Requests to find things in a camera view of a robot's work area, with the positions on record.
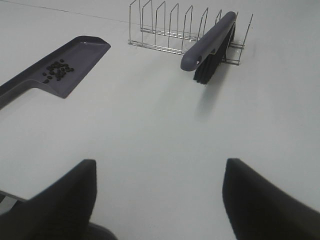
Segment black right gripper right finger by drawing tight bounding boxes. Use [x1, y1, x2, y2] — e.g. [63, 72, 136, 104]
[222, 158, 320, 240]

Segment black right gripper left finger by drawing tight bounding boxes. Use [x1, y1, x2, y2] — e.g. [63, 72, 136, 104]
[0, 159, 117, 240]

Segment grey plastic dustpan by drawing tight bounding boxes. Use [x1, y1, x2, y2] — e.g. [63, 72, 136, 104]
[0, 35, 111, 109]

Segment pile of coffee beans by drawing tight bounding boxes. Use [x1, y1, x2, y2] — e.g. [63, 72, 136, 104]
[41, 58, 75, 84]

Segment grey hand brush black bristles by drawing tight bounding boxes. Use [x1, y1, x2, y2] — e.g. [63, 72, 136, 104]
[180, 11, 237, 85]

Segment chrome wire dish rack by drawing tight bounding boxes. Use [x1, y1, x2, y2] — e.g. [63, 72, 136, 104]
[128, 0, 248, 66]

